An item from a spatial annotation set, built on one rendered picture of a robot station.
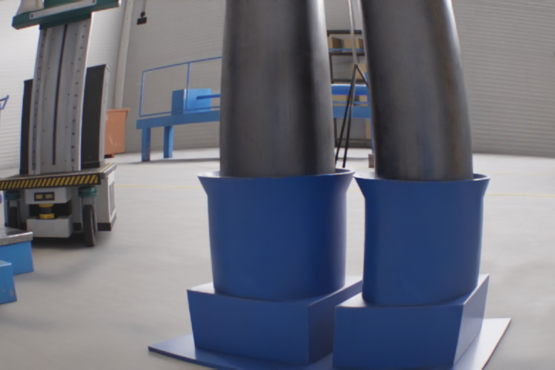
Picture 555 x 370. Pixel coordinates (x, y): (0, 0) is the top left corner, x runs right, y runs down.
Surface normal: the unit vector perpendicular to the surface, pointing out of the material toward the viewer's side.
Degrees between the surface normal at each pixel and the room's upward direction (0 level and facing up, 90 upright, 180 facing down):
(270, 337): 90
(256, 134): 90
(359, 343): 90
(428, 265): 90
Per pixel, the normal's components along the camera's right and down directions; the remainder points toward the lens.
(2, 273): 0.88, 0.02
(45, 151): 0.17, 0.08
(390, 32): -0.61, 0.08
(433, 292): -0.04, 0.09
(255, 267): -0.30, 0.09
